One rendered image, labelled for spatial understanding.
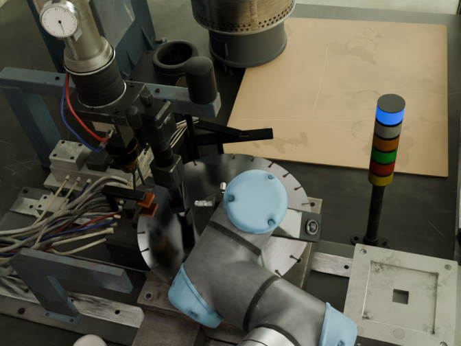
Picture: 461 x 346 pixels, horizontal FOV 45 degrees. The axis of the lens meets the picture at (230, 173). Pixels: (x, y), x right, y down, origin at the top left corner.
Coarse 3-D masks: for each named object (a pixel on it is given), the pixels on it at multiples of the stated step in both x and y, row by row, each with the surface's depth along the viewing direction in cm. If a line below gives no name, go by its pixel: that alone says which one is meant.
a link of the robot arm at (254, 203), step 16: (240, 176) 65; (256, 176) 65; (272, 176) 66; (224, 192) 67; (240, 192) 65; (256, 192) 65; (272, 192) 65; (224, 208) 66; (240, 208) 64; (256, 208) 64; (272, 208) 64; (224, 224) 66; (240, 224) 64; (256, 224) 64; (272, 224) 65; (256, 240) 66
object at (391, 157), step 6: (372, 144) 98; (372, 150) 99; (378, 150) 97; (396, 150) 97; (372, 156) 100; (378, 156) 98; (384, 156) 97; (390, 156) 98; (396, 156) 99; (378, 162) 99; (384, 162) 99; (390, 162) 99
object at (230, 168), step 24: (192, 168) 114; (216, 168) 114; (240, 168) 113; (264, 168) 112; (192, 192) 110; (216, 192) 110; (288, 192) 108; (144, 216) 108; (168, 216) 107; (192, 216) 106; (144, 240) 104; (168, 240) 103; (192, 240) 103; (288, 240) 101; (168, 264) 100; (264, 264) 98; (288, 264) 97
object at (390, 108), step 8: (384, 96) 92; (392, 96) 92; (400, 96) 92; (384, 104) 91; (392, 104) 91; (400, 104) 90; (376, 112) 93; (384, 112) 90; (392, 112) 89; (400, 112) 90; (384, 120) 91; (392, 120) 91; (400, 120) 92
